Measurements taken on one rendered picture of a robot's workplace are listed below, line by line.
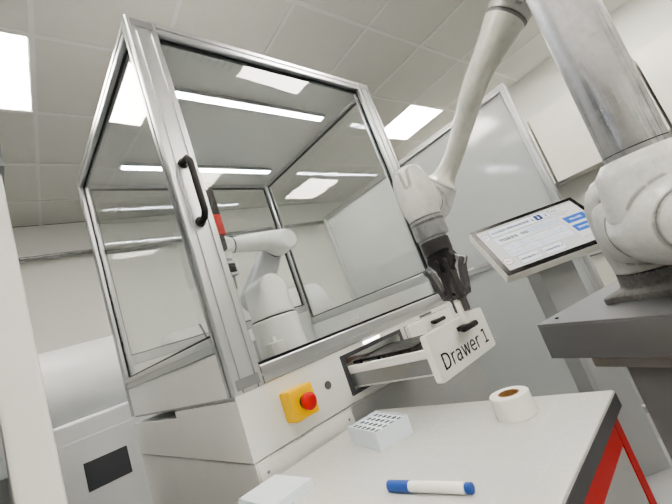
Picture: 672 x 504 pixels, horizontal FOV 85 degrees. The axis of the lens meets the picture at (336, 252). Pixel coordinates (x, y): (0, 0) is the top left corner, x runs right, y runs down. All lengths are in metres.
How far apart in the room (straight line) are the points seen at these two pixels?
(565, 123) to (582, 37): 3.41
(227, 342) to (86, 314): 3.35
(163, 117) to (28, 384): 0.73
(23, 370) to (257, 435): 0.50
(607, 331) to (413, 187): 0.53
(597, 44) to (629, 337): 0.55
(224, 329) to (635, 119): 0.91
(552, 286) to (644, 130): 1.12
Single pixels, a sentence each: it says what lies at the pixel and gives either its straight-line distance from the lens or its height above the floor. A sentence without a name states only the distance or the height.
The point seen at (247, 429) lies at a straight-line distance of 0.92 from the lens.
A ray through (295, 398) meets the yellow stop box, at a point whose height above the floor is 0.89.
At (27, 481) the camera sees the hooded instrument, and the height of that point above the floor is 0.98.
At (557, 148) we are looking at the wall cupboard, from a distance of 4.27.
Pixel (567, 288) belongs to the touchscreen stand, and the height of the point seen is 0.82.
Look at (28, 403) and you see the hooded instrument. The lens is 0.60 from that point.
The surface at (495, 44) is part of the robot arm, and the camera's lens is 1.07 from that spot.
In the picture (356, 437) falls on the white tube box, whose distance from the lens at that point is 0.90.
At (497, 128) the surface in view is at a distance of 2.71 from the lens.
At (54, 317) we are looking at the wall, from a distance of 4.20.
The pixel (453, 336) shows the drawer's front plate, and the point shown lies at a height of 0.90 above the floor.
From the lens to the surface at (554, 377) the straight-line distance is 2.84.
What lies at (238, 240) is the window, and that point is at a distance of 1.03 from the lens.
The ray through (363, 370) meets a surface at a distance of 1.06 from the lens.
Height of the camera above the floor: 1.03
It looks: 10 degrees up
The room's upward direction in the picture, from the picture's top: 20 degrees counter-clockwise
